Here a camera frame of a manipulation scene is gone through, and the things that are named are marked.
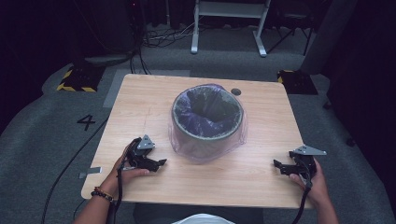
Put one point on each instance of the dark stand with grey base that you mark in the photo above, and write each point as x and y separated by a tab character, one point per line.
109	59

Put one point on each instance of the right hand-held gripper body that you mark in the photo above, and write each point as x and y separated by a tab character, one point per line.
306	165

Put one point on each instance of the white metal desk frame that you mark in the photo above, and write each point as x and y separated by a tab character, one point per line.
229	9

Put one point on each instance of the person's dark trousers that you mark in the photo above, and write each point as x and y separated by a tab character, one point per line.
152	214

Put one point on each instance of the purple plastic bag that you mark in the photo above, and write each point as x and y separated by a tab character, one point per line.
202	124

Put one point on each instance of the person's right hand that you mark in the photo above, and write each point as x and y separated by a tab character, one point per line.
317	189

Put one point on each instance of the grey pillar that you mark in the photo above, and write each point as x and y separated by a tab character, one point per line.
330	37

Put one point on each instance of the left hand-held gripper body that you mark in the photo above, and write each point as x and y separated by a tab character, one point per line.
140	152

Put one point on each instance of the dark round table grommet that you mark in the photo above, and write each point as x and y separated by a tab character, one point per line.
236	91

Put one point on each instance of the person's left hand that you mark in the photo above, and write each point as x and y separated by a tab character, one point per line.
116	182

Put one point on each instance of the grey tape strip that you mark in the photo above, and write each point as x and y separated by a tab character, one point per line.
91	171

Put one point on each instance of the black yellow striped base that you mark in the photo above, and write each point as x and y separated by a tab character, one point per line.
81	77
299	82

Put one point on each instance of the green plastic bin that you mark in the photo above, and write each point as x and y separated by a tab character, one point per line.
205	138

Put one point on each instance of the black chair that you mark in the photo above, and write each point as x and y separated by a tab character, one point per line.
292	28

